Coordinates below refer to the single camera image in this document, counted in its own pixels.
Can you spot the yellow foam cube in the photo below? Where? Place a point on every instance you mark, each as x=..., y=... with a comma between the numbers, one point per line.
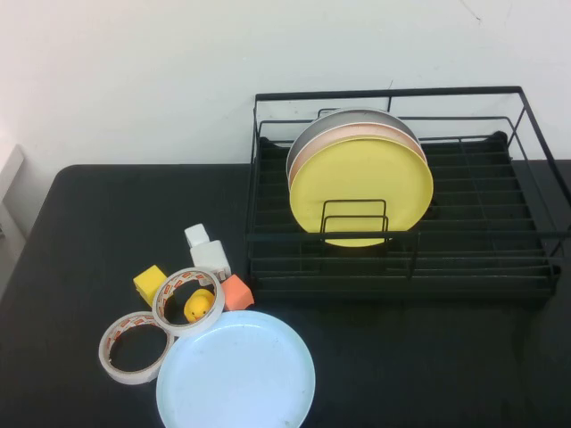
x=149, y=281

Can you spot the white power adapter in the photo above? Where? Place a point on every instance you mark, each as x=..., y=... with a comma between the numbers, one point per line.
x=207, y=256

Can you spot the light blue round plate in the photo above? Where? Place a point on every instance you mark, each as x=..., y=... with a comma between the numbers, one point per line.
x=236, y=374

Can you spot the yellow rubber duck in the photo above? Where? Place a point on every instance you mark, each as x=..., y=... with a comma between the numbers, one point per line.
x=198, y=305

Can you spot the small white cube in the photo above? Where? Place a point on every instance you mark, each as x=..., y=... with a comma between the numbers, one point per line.
x=196, y=234

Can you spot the grey round plate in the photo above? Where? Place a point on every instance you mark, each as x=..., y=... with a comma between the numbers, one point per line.
x=348, y=117

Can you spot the white double-sided tape roll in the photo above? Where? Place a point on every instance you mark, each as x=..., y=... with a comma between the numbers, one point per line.
x=187, y=330
x=129, y=378

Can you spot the pink round plate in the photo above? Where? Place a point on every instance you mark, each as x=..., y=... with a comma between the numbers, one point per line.
x=357, y=130

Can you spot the orange foam cube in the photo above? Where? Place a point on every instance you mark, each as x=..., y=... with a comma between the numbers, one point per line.
x=238, y=292

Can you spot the yellow round plate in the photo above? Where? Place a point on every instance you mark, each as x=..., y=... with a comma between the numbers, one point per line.
x=357, y=178

